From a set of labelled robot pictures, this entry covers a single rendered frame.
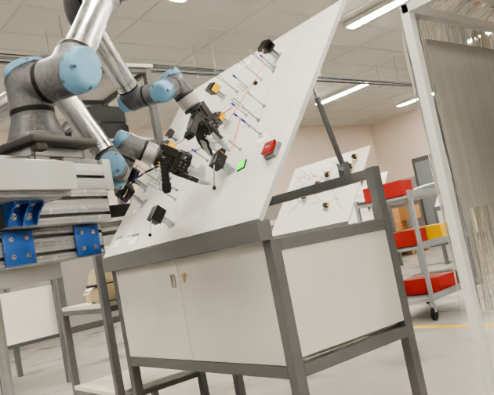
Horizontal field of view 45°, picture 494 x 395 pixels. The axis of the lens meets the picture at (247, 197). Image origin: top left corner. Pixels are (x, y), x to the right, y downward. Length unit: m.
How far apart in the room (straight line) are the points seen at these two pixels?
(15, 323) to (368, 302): 3.43
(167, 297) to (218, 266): 0.41
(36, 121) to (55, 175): 0.24
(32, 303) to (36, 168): 3.72
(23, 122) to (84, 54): 0.24
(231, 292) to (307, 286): 0.28
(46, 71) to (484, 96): 1.47
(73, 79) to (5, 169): 0.35
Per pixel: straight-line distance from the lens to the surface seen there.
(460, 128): 2.07
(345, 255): 2.08
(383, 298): 2.21
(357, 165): 6.60
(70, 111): 1.97
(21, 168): 1.39
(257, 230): 1.83
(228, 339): 2.14
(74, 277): 9.95
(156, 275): 2.49
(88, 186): 1.69
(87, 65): 1.62
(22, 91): 1.68
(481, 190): 2.10
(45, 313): 5.12
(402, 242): 4.70
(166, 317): 2.48
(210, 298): 2.18
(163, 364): 2.58
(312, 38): 2.40
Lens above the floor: 0.79
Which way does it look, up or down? 5 degrees up
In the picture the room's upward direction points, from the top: 11 degrees counter-clockwise
